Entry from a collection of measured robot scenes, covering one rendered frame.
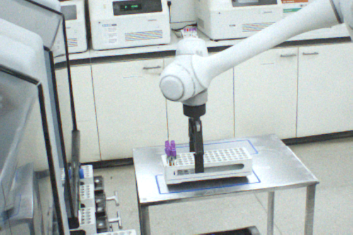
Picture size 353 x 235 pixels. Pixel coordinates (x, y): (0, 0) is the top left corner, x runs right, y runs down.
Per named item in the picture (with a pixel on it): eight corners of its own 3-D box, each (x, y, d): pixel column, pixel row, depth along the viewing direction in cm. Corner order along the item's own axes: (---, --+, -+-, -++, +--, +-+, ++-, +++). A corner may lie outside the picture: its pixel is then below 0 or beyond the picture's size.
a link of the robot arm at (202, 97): (204, 80, 164) (205, 97, 166) (177, 83, 163) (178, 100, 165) (210, 88, 155) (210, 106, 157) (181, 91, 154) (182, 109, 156)
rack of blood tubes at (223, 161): (165, 184, 163) (164, 167, 161) (161, 171, 172) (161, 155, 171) (252, 174, 166) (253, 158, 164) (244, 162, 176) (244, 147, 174)
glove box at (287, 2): (282, 9, 398) (282, -4, 394) (276, 7, 409) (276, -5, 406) (309, 7, 401) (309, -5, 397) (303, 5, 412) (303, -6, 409)
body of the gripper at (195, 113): (208, 105, 157) (208, 133, 160) (203, 97, 165) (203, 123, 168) (184, 108, 157) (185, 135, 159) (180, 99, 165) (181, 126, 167)
